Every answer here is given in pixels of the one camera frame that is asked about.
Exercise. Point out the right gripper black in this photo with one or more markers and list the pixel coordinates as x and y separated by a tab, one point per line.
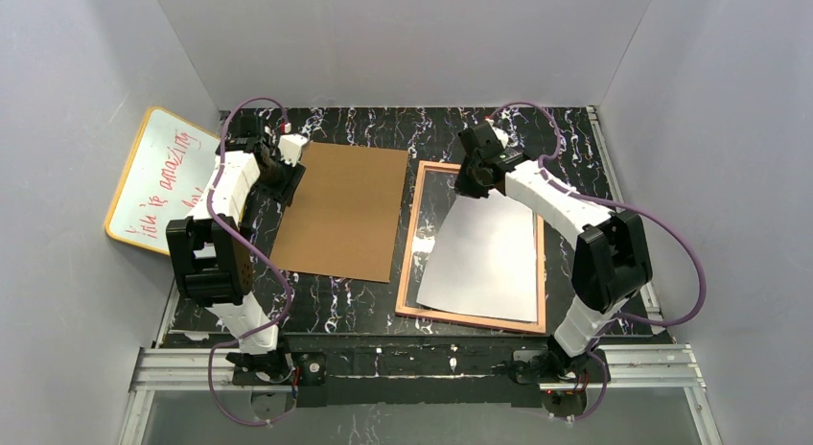
470	182

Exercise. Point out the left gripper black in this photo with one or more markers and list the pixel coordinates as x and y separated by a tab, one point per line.
284	179

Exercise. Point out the brown backing board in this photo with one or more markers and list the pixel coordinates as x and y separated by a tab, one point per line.
345	213

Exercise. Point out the seascape photo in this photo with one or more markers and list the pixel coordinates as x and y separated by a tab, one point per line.
484	261

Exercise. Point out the pink wooden picture frame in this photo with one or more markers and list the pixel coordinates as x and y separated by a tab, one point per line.
433	197

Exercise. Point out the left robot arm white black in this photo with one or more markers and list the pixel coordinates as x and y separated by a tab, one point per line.
209	247

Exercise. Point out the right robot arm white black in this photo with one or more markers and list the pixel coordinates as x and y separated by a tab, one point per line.
611	257

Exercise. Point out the yellow-framed whiteboard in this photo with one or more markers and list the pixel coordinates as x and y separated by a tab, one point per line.
167	169

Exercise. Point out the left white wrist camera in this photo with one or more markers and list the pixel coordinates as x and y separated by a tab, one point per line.
291	147

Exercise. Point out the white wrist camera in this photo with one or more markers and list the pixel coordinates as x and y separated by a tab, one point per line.
291	147
502	136

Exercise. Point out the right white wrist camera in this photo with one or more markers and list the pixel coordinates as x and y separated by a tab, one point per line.
502	136

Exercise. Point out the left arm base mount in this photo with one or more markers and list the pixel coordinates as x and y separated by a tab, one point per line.
281	367

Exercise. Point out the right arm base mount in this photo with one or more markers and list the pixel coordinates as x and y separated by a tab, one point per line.
571	375

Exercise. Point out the aluminium rail front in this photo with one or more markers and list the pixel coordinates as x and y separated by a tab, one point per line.
425	372

